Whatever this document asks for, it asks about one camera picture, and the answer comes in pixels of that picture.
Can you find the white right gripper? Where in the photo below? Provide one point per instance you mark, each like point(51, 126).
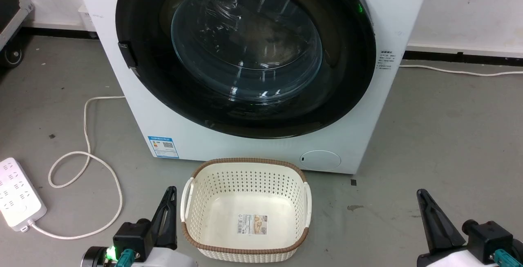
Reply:
point(449, 259)

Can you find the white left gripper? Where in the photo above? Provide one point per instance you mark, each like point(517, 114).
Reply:
point(171, 261)

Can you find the white front-load washing machine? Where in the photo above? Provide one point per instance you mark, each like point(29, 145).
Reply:
point(135, 107)

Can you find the round black glass washer door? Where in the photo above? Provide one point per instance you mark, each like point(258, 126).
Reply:
point(339, 79)

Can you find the cream perforated basket brown rim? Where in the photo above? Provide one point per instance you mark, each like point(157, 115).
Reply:
point(212, 222)

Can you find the blue energy label sticker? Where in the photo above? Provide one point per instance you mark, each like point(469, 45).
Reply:
point(163, 147)

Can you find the paper product label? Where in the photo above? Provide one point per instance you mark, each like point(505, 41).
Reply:
point(252, 224)

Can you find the round white filter cover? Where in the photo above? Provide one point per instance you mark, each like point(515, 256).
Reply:
point(320, 161)

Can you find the white power strip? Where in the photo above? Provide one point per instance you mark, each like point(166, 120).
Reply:
point(16, 195)

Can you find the small printed text sticker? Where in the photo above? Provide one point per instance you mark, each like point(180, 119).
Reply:
point(385, 60)

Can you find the black caster wheel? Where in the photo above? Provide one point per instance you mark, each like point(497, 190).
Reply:
point(13, 55)

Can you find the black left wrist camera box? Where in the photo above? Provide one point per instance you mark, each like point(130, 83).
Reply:
point(132, 236)

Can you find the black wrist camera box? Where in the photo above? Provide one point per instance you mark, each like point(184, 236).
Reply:
point(132, 236)
point(488, 236)

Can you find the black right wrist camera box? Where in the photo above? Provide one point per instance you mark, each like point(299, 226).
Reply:
point(488, 236)

